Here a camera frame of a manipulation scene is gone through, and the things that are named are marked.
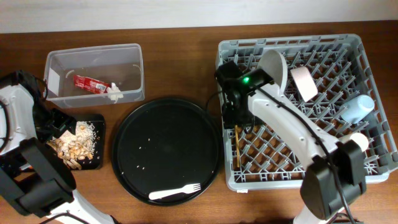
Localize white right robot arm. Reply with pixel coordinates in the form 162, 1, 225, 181
215, 61, 369, 223

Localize clear plastic bin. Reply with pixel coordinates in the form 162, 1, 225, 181
44, 44, 145, 109

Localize red snack wrapper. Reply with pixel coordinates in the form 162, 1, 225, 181
73, 75, 111, 94

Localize white plastic fork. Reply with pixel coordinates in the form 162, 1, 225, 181
149, 184, 201, 200

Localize grey plate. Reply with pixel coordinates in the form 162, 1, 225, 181
257, 50, 288, 93

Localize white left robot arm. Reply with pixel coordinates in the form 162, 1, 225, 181
1, 70, 117, 223

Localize black rectangular tray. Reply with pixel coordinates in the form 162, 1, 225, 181
37, 113, 106, 170

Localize blue cup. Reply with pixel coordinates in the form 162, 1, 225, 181
341, 95, 375, 124

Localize grey dishwasher rack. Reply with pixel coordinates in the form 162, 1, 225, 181
215, 34, 397, 192

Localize pink bowl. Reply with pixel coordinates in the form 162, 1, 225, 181
290, 67, 318, 102

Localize rice and peanut shells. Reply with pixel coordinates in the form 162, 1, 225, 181
47, 121, 101, 170

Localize white cup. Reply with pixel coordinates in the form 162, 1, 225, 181
339, 133, 369, 152

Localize round black tray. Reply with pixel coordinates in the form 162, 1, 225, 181
111, 98, 223, 206

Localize wooden chopstick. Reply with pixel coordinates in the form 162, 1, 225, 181
234, 124, 241, 168

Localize white tissue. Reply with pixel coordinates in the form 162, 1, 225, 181
106, 83, 124, 104

